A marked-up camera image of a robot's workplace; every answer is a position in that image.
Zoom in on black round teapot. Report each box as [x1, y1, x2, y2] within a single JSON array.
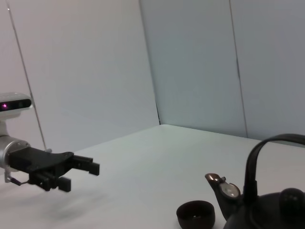
[[204, 133, 305, 229]]

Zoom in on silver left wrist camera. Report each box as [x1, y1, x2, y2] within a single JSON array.
[[0, 92, 33, 119]]

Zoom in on dark brown teacup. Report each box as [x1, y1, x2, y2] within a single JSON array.
[[176, 200, 216, 227]]

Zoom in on left gripper cable with plug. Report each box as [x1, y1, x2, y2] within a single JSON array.
[[4, 167, 30, 186]]

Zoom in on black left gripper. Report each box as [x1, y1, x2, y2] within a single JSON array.
[[6, 147, 101, 193]]

